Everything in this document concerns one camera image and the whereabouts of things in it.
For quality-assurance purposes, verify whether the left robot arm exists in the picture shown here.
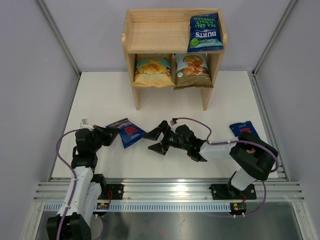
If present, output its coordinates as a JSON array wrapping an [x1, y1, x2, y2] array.
[[46, 125, 120, 240]]

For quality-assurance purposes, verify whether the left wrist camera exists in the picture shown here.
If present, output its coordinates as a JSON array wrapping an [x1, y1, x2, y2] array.
[[80, 119, 93, 131]]

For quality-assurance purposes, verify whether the wooden two-tier shelf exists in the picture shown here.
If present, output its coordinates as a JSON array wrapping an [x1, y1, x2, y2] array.
[[120, 8, 229, 111]]

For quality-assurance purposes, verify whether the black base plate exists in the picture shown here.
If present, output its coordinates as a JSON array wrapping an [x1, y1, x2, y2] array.
[[209, 183, 257, 201], [98, 183, 124, 200]]

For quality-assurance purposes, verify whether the white slotted cable duct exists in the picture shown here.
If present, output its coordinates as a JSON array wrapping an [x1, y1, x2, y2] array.
[[43, 202, 232, 212]]

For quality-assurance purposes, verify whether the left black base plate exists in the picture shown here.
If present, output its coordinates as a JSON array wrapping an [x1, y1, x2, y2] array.
[[98, 183, 124, 200]]

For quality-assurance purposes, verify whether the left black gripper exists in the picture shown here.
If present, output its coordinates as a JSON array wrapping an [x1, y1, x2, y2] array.
[[90, 125, 121, 153]]

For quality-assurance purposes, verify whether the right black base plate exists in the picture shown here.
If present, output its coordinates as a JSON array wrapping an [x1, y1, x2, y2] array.
[[209, 183, 257, 201]]

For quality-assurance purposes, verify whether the light blue cassava chips bag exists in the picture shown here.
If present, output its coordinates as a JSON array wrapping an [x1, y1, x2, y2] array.
[[174, 53, 214, 90]]

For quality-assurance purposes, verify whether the blue spicy sweet chilli bag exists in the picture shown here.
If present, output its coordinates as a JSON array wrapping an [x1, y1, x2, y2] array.
[[106, 118, 147, 149]]

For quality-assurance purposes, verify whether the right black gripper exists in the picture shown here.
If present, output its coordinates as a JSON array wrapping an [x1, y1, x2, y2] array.
[[143, 120, 190, 155]]

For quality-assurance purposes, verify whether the blue sea salt vinegar bag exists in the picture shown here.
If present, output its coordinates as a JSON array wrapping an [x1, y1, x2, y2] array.
[[187, 12, 224, 53]]

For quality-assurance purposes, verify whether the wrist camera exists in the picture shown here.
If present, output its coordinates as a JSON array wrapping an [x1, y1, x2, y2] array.
[[169, 118, 178, 127], [80, 119, 93, 131]]

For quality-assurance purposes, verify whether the blue Burts bag right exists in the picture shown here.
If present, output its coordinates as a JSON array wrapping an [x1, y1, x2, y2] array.
[[229, 120, 260, 138]]

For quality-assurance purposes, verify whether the aluminium mounting rail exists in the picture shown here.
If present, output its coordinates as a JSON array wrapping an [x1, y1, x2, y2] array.
[[33, 178, 305, 202]]

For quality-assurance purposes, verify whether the yellow kettle chips bag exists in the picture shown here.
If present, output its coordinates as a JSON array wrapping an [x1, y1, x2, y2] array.
[[131, 53, 176, 88]]

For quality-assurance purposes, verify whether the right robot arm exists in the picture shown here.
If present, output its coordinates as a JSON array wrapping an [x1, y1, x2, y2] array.
[[144, 118, 279, 201]]

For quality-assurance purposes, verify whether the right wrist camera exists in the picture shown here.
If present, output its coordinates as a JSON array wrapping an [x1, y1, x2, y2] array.
[[169, 118, 178, 127]]

